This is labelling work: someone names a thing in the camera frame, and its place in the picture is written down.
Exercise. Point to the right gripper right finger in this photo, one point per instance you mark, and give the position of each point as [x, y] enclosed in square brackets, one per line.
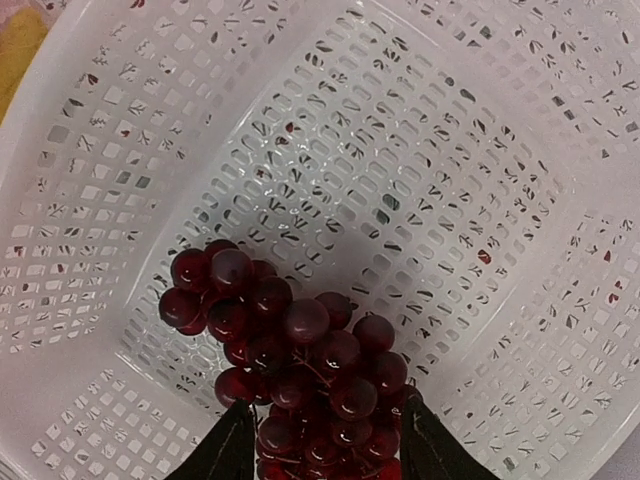
[429, 451]

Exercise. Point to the white plastic basket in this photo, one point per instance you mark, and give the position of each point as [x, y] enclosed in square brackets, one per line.
[467, 169]

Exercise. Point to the dark red grapes bunch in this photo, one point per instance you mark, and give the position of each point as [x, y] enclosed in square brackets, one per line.
[326, 389]

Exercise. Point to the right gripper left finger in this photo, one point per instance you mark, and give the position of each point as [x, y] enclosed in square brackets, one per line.
[226, 453]

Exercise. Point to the clear zip top bag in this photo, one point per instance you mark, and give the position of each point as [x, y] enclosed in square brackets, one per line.
[24, 26]

